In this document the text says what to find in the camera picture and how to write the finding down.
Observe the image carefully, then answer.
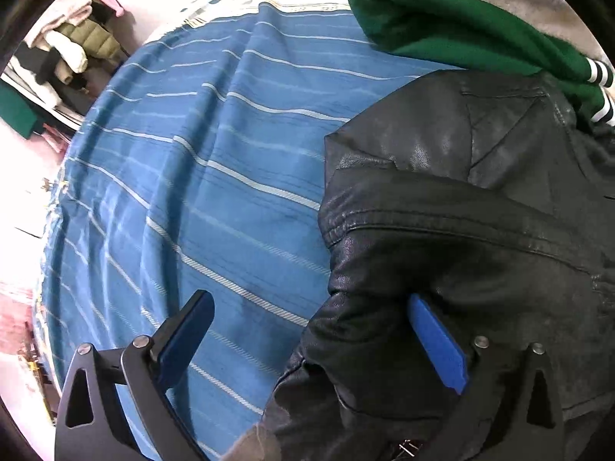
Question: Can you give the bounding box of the blue striped bed sheet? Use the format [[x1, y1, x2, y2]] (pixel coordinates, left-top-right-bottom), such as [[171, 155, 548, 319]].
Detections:
[[36, 1, 435, 459]]

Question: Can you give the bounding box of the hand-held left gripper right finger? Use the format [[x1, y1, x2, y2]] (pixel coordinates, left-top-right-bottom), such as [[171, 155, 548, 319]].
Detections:
[[407, 294, 566, 461]]

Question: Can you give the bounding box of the green sweatshirt with striped cuff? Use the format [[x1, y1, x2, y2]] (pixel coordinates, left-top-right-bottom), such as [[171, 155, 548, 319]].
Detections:
[[347, 0, 615, 128]]

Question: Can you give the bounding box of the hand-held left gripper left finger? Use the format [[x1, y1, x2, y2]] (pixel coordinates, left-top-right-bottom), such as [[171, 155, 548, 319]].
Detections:
[[54, 289, 216, 461]]

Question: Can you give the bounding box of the pile of hanging clothes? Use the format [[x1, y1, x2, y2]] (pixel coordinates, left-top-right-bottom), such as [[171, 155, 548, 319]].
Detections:
[[0, 0, 130, 138]]

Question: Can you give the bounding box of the black leather jacket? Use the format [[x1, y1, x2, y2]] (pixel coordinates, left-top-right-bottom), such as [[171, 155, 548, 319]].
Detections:
[[262, 70, 615, 461]]

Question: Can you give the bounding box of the olive puffer jacket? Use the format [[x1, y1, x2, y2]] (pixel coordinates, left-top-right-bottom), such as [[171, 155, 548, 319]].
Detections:
[[58, 20, 126, 65]]

